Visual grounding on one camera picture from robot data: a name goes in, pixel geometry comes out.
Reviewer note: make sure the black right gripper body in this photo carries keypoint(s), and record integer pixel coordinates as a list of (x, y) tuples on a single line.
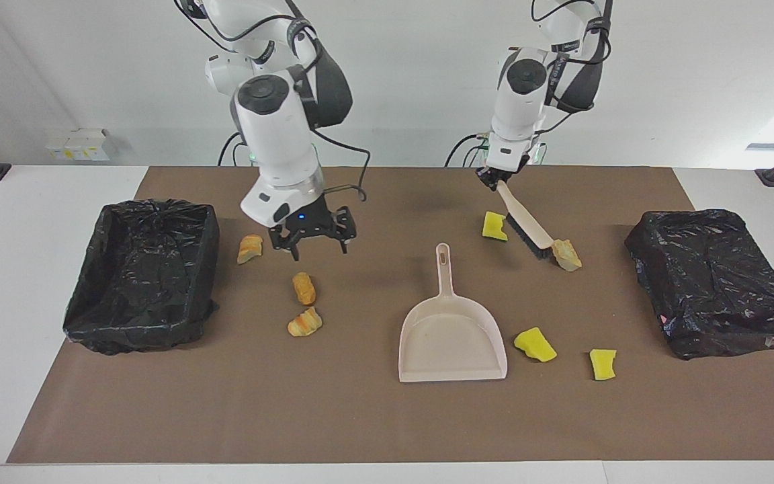
[(313, 225)]

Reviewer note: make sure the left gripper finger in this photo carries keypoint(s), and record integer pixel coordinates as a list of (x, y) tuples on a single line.
[(505, 183), (486, 181)]

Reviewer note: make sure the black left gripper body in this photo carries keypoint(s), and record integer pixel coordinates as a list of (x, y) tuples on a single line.
[(498, 173)]

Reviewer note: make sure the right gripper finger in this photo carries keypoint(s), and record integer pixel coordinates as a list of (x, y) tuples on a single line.
[(344, 243), (295, 250)]

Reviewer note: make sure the brown bread roll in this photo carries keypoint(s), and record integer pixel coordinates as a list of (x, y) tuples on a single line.
[(304, 288)]

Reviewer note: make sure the beige brush black bristles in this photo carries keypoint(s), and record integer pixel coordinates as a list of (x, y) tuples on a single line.
[(528, 222)]

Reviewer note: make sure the orange striped bread piece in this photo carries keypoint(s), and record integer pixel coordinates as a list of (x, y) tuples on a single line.
[(304, 323), (250, 248)]

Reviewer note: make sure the pale beige foam chunk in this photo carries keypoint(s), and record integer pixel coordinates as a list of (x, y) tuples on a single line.
[(566, 255)]

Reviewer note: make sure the beige plastic dustpan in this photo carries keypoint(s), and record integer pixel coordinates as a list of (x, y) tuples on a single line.
[(451, 343)]

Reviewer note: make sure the yellow green sponge piece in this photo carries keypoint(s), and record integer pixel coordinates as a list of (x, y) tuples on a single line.
[(603, 364)]

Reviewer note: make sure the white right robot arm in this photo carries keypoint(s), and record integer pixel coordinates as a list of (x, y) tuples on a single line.
[(273, 134)]

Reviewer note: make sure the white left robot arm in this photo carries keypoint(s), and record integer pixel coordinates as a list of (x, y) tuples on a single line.
[(518, 101)]

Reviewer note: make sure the black bagged bin pink spot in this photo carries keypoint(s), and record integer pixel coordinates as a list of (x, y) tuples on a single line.
[(716, 282)]

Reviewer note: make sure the brown table mat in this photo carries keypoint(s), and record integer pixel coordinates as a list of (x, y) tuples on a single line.
[(360, 417)]

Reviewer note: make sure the white box yellow label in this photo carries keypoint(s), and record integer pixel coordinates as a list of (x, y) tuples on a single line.
[(97, 144), (76, 148), (56, 150)]

